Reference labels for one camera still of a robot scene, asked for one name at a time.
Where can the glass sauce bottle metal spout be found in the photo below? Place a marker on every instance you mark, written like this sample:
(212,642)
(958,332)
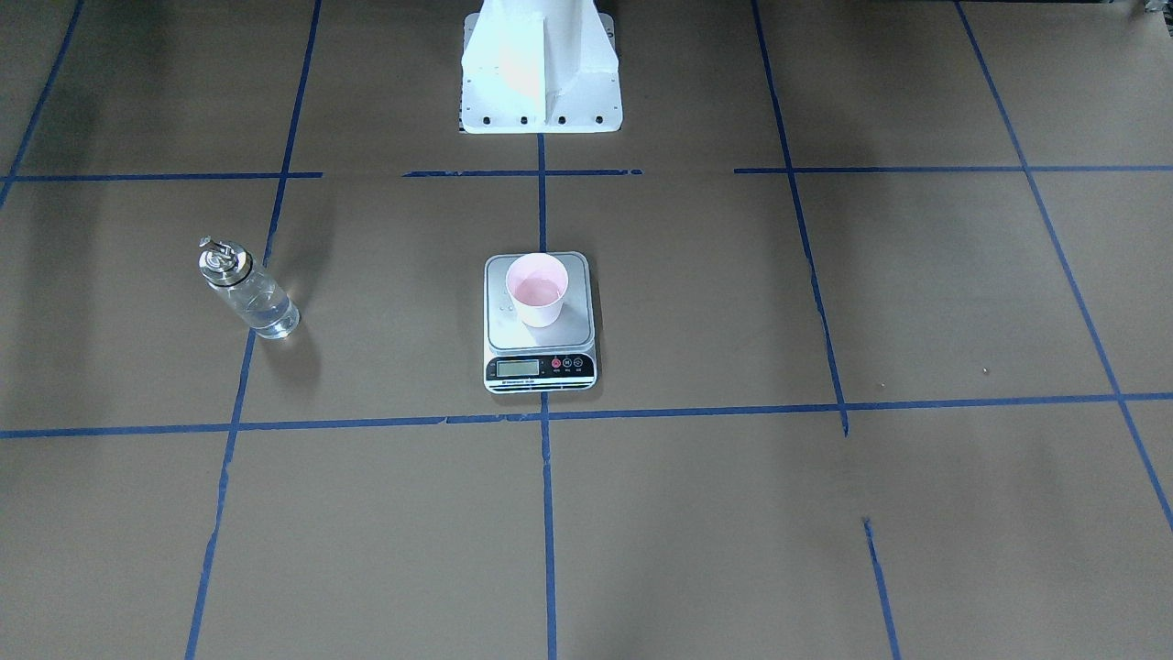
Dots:
(238,278)

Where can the grey digital kitchen scale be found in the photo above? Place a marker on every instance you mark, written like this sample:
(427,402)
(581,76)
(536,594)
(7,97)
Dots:
(523,359)

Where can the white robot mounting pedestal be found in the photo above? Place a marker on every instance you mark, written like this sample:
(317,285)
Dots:
(540,67)

